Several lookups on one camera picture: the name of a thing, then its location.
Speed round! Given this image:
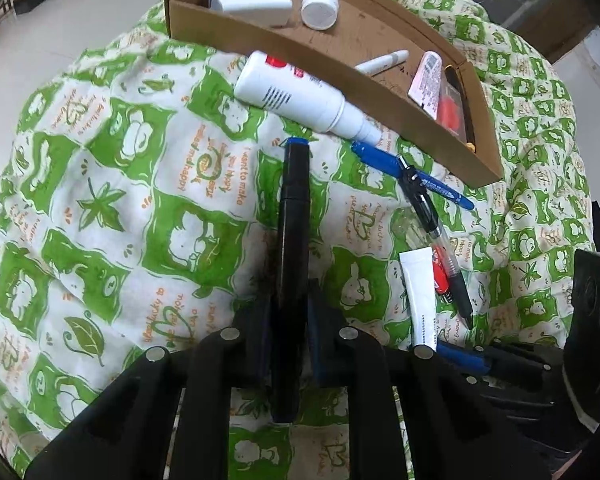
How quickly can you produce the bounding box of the white usb charger plug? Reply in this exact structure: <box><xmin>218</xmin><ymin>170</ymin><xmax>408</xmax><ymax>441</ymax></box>
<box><xmin>208</xmin><ymin>0</ymin><xmax>294</xmax><ymax>27</ymax></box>

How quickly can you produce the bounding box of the black stick gold end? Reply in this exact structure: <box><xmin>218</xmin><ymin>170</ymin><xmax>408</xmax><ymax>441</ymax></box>
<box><xmin>438</xmin><ymin>65</ymin><xmax>476</xmax><ymax>153</ymax></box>

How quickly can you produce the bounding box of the white pill bottle green label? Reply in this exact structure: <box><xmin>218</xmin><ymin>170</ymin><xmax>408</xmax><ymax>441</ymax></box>
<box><xmin>300</xmin><ymin>0</ymin><xmax>339</xmax><ymax>30</ymax></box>

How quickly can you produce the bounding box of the blue marker pen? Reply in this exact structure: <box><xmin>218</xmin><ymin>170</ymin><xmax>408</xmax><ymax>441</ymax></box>
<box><xmin>350</xmin><ymin>140</ymin><xmax>477</xmax><ymax>213</ymax></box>

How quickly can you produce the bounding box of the brown cardboard tray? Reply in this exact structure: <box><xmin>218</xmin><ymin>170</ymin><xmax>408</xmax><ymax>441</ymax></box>
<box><xmin>164</xmin><ymin>0</ymin><xmax>503</xmax><ymax>188</ymax></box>

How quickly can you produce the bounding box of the black clear gel pen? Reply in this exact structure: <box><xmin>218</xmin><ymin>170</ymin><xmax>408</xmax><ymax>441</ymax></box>
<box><xmin>398</xmin><ymin>156</ymin><xmax>472</xmax><ymax>330</ymax></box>

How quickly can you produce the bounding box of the pink rose hand cream tube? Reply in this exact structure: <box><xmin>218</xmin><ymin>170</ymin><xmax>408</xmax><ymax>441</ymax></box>
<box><xmin>407</xmin><ymin>51</ymin><xmax>442</xmax><ymax>120</ymax></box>

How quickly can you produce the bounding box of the white blue ointment tube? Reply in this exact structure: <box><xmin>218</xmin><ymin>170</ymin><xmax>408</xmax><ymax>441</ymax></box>
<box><xmin>400</xmin><ymin>247</ymin><xmax>437</xmax><ymax>360</ymax></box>

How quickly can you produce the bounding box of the white grey marker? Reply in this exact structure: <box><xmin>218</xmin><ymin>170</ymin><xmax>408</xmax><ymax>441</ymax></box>
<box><xmin>355</xmin><ymin>50</ymin><xmax>410</xmax><ymax>77</ymax></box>

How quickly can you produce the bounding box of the white spray bottle red label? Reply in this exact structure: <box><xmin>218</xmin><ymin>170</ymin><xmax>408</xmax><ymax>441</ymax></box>
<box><xmin>234</xmin><ymin>51</ymin><xmax>381</xmax><ymax>146</ymax></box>

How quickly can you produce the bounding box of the red number candle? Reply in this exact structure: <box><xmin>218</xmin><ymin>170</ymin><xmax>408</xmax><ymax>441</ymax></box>
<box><xmin>437</xmin><ymin>80</ymin><xmax>467</xmax><ymax>142</ymax></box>

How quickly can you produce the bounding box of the red cap clear pen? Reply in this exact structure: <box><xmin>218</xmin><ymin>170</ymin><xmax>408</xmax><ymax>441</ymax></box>
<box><xmin>432</xmin><ymin>248</ymin><xmax>453</xmax><ymax>304</ymax></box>

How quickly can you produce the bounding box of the green white patterned cloth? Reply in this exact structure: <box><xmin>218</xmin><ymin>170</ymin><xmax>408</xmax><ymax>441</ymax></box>
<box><xmin>0</xmin><ymin>0</ymin><xmax>594</xmax><ymax>474</ymax></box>

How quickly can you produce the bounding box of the black marker blue end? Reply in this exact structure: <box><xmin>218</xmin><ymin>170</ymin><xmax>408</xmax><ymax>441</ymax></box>
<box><xmin>271</xmin><ymin>136</ymin><xmax>311</xmax><ymax>424</ymax></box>

